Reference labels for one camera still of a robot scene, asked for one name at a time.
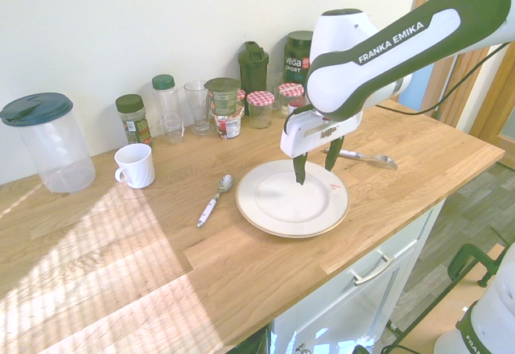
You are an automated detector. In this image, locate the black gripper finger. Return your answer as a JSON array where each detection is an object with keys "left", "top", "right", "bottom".
[
  {"left": 323, "top": 136, "right": 346, "bottom": 172},
  {"left": 292, "top": 151, "right": 309, "bottom": 187}
]

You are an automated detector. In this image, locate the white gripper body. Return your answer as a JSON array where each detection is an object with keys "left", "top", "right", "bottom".
[{"left": 279, "top": 106, "right": 364, "bottom": 158}]

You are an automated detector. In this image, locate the silver fork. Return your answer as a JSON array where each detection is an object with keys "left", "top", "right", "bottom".
[{"left": 323, "top": 147, "right": 398, "bottom": 171}]

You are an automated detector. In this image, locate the white plate with gold rim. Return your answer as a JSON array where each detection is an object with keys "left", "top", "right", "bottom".
[{"left": 235, "top": 159, "right": 351, "bottom": 239}]

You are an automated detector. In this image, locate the dark protein powder tub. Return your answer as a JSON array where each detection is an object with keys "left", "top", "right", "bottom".
[{"left": 283, "top": 30, "right": 315, "bottom": 89}]

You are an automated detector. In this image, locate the silver knife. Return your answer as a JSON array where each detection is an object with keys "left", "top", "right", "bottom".
[{"left": 196, "top": 174, "right": 235, "bottom": 229}]

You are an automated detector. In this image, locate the white yogurt cup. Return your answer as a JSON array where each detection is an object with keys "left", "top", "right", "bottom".
[{"left": 212, "top": 106, "right": 245, "bottom": 140}]

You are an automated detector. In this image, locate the black shaker bottle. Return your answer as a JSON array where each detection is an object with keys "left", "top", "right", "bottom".
[{"left": 237, "top": 40, "right": 270, "bottom": 101}]

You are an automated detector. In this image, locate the green yogurt cup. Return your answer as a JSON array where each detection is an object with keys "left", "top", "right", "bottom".
[{"left": 204, "top": 77, "right": 242, "bottom": 116}]

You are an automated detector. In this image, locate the clear tall glass tumbler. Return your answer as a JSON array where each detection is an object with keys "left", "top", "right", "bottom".
[{"left": 183, "top": 80, "right": 215, "bottom": 137}]

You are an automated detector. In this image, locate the clear bottle with green lid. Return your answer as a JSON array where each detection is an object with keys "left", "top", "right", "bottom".
[{"left": 151, "top": 73, "right": 185, "bottom": 145}]

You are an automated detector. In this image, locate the white ceramic mug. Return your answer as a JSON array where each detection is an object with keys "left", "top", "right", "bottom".
[{"left": 113, "top": 142, "right": 156, "bottom": 189}]

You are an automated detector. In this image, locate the green clamp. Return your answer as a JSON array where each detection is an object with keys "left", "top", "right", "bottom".
[{"left": 447, "top": 243, "right": 508, "bottom": 286}]

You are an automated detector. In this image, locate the spice jar with dark lid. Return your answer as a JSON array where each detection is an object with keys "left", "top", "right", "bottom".
[{"left": 115, "top": 93, "right": 154, "bottom": 148}]

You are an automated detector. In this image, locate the black dishwasher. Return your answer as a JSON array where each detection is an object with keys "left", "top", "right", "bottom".
[{"left": 227, "top": 325, "right": 270, "bottom": 354}]

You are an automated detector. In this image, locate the clear container dark teal lid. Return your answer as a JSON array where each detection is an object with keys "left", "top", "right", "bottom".
[{"left": 0, "top": 92, "right": 97, "bottom": 194}]

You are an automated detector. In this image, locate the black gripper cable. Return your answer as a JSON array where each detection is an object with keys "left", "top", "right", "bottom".
[{"left": 376, "top": 42, "right": 510, "bottom": 116}]

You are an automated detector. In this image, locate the silver drawer handle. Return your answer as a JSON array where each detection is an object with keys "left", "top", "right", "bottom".
[{"left": 346, "top": 253, "right": 394, "bottom": 286}]

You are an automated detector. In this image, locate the white drawer with metal handle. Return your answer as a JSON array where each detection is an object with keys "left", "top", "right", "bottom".
[{"left": 269, "top": 199, "right": 447, "bottom": 354}]

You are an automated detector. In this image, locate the robot base cable bundle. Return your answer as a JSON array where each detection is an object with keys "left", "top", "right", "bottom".
[{"left": 380, "top": 317, "right": 440, "bottom": 354}]

